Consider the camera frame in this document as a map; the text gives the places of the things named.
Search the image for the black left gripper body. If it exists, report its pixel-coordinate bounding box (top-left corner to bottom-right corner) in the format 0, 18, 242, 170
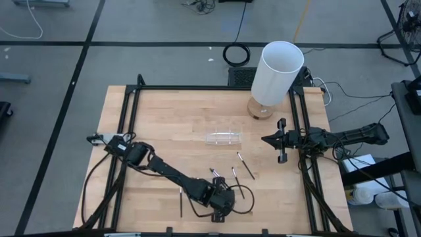
210, 176, 237, 224

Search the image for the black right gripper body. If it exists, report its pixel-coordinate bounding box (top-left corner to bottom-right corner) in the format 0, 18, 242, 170
277, 117, 302, 165

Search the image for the clear plastic container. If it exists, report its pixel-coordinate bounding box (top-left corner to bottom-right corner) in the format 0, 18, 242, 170
204, 131, 243, 146

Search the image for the white table lamp wooden base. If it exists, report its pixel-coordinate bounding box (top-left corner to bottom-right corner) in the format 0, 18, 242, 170
247, 40, 305, 120

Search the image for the black vented box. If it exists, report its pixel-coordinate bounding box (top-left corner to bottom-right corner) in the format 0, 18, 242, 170
228, 66, 258, 88

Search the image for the white box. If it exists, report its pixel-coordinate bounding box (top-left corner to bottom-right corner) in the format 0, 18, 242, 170
341, 153, 378, 175

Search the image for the white paper roll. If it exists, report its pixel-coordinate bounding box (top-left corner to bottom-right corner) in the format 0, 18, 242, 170
348, 186, 376, 207
374, 190, 410, 210

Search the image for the grey side table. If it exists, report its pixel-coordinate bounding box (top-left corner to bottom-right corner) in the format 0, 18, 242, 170
390, 80, 421, 237

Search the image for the black device on side table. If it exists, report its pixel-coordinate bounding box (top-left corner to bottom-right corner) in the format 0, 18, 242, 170
404, 76, 421, 115

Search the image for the black floor fan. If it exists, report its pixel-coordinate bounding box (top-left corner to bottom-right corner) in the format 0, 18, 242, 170
376, 0, 421, 66

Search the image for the grey metal bar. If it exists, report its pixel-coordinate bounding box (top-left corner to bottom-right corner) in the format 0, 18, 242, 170
0, 72, 32, 84

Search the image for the grey metal base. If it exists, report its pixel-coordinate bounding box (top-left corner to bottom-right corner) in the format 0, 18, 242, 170
12, 0, 70, 8

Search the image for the white looped cable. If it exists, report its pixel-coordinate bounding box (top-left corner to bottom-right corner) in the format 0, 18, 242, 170
312, 77, 332, 107

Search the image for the black coiled floor cable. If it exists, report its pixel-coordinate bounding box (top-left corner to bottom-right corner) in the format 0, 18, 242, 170
222, 0, 251, 68

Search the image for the yellow floor cable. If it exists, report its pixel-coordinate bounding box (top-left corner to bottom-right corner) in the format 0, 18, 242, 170
292, 0, 312, 43

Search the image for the black cable tangle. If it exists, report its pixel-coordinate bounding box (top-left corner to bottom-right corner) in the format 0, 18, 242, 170
180, 0, 216, 14

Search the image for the white floor cable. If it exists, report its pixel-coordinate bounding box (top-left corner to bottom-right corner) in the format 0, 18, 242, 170
0, 0, 44, 40

